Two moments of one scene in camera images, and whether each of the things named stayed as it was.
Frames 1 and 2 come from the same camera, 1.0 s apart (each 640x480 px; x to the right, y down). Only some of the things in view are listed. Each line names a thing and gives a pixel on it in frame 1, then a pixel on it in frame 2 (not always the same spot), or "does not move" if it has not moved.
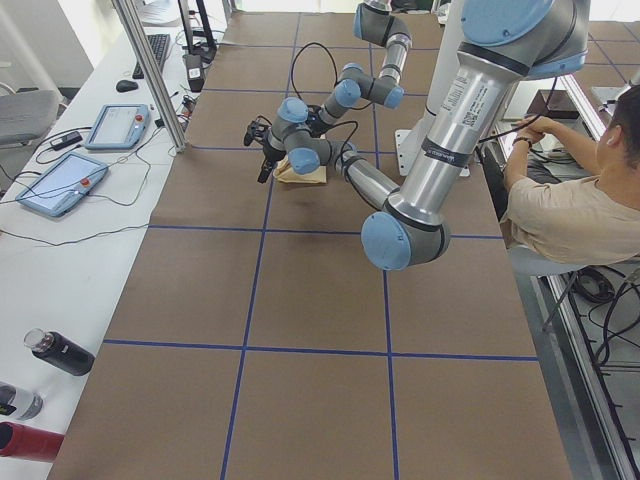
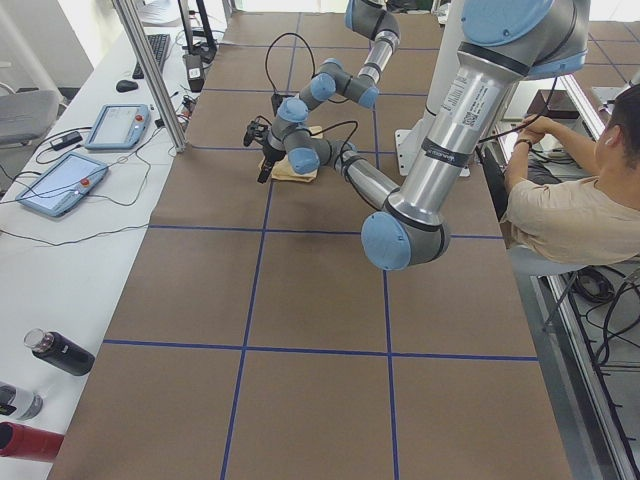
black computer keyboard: (158, 44) does not move
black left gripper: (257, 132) does not move
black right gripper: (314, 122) to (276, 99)
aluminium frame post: (148, 68) does not move
